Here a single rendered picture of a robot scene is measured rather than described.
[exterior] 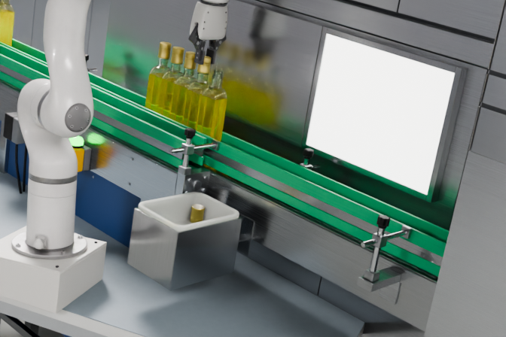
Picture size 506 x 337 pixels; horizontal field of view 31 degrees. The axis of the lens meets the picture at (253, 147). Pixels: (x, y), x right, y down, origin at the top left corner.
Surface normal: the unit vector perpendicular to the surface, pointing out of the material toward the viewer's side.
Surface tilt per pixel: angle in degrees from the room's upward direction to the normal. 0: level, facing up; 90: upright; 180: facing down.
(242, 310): 0
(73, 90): 57
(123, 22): 90
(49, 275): 90
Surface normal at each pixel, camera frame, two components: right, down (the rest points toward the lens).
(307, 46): -0.69, 0.11
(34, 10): -0.33, 0.22
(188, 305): 0.15, -0.94
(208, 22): 0.62, 0.34
